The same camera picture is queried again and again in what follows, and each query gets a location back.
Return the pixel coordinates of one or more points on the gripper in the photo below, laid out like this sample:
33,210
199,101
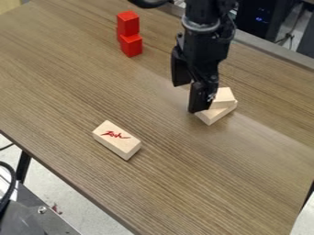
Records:
204,49

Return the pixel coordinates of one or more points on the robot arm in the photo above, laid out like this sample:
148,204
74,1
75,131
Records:
202,12

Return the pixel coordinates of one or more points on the plain wooden block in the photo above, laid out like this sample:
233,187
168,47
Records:
222,97
214,114

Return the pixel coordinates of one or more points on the wooden block with red scribble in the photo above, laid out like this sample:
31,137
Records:
116,139

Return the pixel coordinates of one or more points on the black computer case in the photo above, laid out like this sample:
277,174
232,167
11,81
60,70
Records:
261,15

